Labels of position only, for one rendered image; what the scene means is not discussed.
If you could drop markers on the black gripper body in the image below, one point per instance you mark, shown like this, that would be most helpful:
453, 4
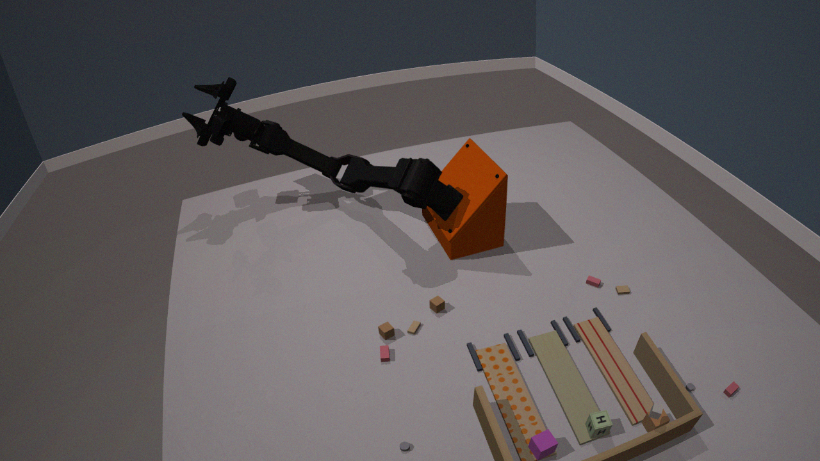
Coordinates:
224, 95

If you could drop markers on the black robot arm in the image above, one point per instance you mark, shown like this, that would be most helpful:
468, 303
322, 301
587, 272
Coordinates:
417, 180

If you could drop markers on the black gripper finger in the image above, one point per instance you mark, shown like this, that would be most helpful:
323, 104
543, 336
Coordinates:
213, 90
196, 122

